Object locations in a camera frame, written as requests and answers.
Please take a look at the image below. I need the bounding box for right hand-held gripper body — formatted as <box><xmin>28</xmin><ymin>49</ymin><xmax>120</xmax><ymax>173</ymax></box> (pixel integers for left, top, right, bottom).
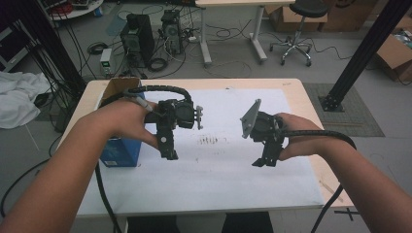
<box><xmin>239</xmin><ymin>98</ymin><xmax>288</xmax><ymax>146</ymax></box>

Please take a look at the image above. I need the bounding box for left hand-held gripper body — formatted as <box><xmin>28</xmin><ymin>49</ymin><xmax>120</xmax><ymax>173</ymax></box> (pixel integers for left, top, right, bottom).
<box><xmin>144</xmin><ymin>98</ymin><xmax>205</xmax><ymax>131</ymax></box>

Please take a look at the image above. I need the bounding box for blue cardboard box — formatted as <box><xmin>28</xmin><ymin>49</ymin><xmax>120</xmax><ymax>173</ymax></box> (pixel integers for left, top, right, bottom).
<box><xmin>97</xmin><ymin>77</ymin><xmax>146</xmax><ymax>168</ymax></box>

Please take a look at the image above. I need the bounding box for person's right hand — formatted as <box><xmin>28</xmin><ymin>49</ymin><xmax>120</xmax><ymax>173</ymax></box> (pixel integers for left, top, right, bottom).
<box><xmin>275</xmin><ymin>112</ymin><xmax>328</xmax><ymax>162</ymax></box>

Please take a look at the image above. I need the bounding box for person's left hand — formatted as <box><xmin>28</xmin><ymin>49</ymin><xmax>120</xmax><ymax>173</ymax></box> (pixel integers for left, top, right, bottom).
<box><xmin>81</xmin><ymin>98</ymin><xmax>159</xmax><ymax>150</ymax></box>

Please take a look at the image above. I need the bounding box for light wooden table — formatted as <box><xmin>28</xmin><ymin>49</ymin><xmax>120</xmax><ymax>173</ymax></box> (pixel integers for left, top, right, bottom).
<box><xmin>57</xmin><ymin>78</ymin><xmax>357</xmax><ymax>218</ymax></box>

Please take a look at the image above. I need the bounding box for white table sheet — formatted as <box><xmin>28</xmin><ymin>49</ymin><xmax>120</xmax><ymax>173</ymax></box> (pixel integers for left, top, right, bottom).
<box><xmin>77</xmin><ymin>87</ymin><xmax>325</xmax><ymax>217</ymax></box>

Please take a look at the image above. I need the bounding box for white-legged desk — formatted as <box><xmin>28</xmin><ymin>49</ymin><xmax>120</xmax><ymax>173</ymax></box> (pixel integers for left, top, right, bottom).
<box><xmin>194</xmin><ymin>0</ymin><xmax>296</xmax><ymax>66</ymax></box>

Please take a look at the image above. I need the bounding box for slim black computer tower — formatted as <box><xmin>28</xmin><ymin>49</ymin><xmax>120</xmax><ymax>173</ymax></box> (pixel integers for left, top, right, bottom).
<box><xmin>160</xmin><ymin>9</ymin><xmax>185</xmax><ymax>55</ymax></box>

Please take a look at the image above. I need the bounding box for grey floor mat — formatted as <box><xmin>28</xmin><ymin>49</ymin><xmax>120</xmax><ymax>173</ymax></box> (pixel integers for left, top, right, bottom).
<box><xmin>302</xmin><ymin>83</ymin><xmax>386</xmax><ymax>138</ymax></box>

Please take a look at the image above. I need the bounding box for large black computer tower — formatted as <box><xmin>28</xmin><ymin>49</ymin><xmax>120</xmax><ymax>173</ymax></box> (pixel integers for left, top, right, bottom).
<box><xmin>120</xmin><ymin>13</ymin><xmax>155</xmax><ymax>68</ymax></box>

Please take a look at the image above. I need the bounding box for white table leg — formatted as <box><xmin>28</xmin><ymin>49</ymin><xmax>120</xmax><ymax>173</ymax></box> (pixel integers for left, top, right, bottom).
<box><xmin>116</xmin><ymin>216</ymin><xmax>129</xmax><ymax>233</ymax></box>

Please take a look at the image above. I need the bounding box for white power supply unit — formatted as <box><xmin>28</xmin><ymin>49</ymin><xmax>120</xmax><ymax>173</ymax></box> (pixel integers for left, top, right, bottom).
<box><xmin>99</xmin><ymin>48</ymin><xmax>114</xmax><ymax>78</ymax></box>

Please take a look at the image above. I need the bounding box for flat cardboard box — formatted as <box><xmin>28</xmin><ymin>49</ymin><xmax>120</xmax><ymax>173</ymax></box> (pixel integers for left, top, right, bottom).
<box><xmin>267</xmin><ymin>4</ymin><xmax>328</xmax><ymax>33</ymax></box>

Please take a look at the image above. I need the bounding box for black swivel stool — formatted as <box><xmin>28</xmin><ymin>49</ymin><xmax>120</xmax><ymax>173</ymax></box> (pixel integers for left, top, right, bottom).
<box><xmin>269</xmin><ymin>0</ymin><xmax>330</xmax><ymax>68</ymax></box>

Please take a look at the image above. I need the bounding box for black metal stand with base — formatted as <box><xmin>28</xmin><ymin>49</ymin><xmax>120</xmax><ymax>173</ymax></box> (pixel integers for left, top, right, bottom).
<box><xmin>319</xmin><ymin>0</ymin><xmax>412</xmax><ymax>113</ymax></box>

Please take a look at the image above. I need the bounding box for tall cardboard box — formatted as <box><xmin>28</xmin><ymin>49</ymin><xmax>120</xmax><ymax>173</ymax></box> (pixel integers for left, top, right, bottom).
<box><xmin>319</xmin><ymin>0</ymin><xmax>380</xmax><ymax>33</ymax></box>

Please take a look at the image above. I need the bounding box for round white table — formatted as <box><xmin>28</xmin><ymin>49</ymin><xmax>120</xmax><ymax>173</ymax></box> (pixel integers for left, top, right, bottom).
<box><xmin>38</xmin><ymin>0</ymin><xmax>105</xmax><ymax>21</ymax></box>

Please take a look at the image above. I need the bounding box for open cardboard box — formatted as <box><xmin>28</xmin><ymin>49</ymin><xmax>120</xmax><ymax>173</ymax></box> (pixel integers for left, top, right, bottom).
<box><xmin>374</xmin><ymin>16</ymin><xmax>412</xmax><ymax>83</ymax></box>

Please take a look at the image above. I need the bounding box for white cloth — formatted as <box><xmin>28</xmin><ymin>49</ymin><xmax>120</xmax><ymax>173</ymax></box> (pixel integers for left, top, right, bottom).
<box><xmin>0</xmin><ymin>71</ymin><xmax>52</xmax><ymax>130</ymax></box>

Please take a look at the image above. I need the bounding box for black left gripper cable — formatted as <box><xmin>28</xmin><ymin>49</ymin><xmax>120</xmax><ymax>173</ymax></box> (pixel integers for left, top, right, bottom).
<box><xmin>95</xmin><ymin>83</ymin><xmax>194</xmax><ymax>233</ymax></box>

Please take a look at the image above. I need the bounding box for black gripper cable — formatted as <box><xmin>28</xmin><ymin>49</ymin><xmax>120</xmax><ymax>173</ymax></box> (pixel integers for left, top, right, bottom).
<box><xmin>281</xmin><ymin>128</ymin><xmax>358</xmax><ymax>233</ymax></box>
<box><xmin>95</xmin><ymin>83</ymin><xmax>194</xmax><ymax>233</ymax></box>

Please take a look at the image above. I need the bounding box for grey cable plug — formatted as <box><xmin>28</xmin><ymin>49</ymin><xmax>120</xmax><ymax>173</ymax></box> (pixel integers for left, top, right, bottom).
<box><xmin>123</xmin><ymin>92</ymin><xmax>154</xmax><ymax>114</ymax></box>

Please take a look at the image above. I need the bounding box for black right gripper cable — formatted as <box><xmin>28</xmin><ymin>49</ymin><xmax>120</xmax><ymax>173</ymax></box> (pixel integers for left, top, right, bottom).
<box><xmin>281</xmin><ymin>128</ymin><xmax>358</xmax><ymax>233</ymax></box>

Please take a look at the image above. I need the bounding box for coiled black cable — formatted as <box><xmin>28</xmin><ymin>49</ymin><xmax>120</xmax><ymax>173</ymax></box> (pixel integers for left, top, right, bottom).
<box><xmin>86</xmin><ymin>42</ymin><xmax>109</xmax><ymax>55</ymax></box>

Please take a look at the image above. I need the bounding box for black metal stand with cables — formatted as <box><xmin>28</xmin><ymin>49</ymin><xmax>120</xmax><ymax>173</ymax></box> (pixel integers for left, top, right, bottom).
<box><xmin>18</xmin><ymin>0</ymin><xmax>86</xmax><ymax>91</ymax></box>

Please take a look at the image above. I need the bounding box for black floor cable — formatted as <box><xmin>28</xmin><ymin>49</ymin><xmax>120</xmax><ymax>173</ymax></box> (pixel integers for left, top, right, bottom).
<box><xmin>0</xmin><ymin>157</ymin><xmax>51</xmax><ymax>218</ymax></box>

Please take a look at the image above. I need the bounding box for grey metal frame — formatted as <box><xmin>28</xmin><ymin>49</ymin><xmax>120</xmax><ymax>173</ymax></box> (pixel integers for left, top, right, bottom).
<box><xmin>0</xmin><ymin>25</ymin><xmax>31</xmax><ymax>73</ymax></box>

